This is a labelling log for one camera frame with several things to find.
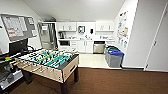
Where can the white two-door base cabinet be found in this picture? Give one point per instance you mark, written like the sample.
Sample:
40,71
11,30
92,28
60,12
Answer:
85,46

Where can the white drawer stack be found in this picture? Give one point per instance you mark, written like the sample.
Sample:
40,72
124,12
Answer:
73,45

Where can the black microwave oven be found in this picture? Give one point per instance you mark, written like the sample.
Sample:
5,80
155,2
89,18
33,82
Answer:
64,43

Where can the white narrow drawer cabinet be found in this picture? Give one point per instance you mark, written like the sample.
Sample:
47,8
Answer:
110,41

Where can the blue-lid grey recycling bin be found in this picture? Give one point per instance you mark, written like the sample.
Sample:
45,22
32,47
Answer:
116,60

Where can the green foosball table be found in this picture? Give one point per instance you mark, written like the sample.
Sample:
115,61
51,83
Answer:
50,65

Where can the stainless steel refrigerator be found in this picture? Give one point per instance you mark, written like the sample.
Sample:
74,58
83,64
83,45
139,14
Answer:
47,36

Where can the white paper refrigerator notice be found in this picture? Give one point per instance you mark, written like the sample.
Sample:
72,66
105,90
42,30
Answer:
44,27

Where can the grey bulletin board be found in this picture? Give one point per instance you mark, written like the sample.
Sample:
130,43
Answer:
18,26

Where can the white room door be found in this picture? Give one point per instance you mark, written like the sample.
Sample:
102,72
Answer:
158,40

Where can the white upper wall cabinet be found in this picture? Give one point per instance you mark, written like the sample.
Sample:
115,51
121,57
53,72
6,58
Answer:
66,26
105,26

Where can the large white wall poster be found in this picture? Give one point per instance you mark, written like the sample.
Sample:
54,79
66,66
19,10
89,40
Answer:
122,19

